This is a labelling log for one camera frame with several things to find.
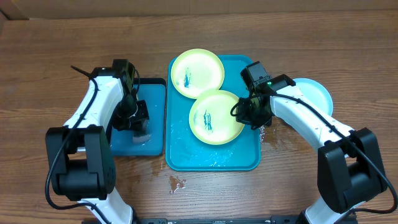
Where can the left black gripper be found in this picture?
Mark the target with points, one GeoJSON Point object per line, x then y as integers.
{"type": "Point", "coordinates": [119, 125]}

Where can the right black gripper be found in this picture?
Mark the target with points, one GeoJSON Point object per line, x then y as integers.
{"type": "Point", "coordinates": [253, 115]}

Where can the dark green sponge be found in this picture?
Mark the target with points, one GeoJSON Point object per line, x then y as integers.
{"type": "Point", "coordinates": [141, 136]}

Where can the yellow plate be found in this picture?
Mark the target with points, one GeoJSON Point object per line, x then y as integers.
{"type": "Point", "coordinates": [210, 117]}
{"type": "Point", "coordinates": [195, 71]}

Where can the light blue plate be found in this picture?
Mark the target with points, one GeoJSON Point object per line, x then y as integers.
{"type": "Point", "coordinates": [316, 93]}

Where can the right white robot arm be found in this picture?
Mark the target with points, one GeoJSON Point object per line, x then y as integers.
{"type": "Point", "coordinates": [350, 169]}

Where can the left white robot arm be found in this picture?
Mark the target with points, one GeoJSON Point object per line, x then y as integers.
{"type": "Point", "coordinates": [82, 172]}

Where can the small dark water tray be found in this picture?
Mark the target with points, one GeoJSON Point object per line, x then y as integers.
{"type": "Point", "coordinates": [124, 143]}

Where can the large teal serving tray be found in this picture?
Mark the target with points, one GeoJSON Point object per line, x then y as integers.
{"type": "Point", "coordinates": [185, 152]}

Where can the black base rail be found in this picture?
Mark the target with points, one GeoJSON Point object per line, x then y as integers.
{"type": "Point", "coordinates": [217, 220]}

